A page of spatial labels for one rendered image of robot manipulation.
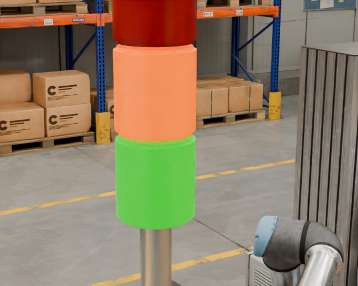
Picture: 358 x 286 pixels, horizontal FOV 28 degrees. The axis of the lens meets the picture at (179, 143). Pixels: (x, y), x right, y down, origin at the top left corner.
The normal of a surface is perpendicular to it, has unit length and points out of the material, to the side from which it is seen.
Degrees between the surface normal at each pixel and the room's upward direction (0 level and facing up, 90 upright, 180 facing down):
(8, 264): 0
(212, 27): 90
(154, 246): 90
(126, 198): 90
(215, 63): 90
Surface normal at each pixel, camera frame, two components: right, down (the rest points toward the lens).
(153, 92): -0.03, 0.26
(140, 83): -0.29, 0.25
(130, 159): -0.52, 0.22
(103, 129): 0.51, 0.22
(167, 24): 0.23, 0.26
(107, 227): 0.00, -0.97
